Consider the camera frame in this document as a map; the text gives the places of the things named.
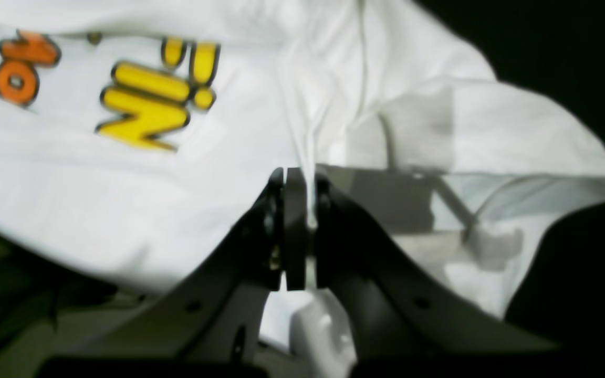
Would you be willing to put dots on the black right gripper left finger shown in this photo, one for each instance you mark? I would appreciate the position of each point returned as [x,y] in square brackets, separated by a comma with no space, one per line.
[208,325]

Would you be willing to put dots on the white printed t-shirt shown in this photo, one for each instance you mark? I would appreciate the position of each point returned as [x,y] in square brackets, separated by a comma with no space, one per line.
[135,134]

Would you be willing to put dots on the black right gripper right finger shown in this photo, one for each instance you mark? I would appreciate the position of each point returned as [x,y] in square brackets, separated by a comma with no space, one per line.
[403,322]

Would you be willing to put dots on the black table cloth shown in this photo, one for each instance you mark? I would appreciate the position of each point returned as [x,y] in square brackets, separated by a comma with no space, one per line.
[556,48]

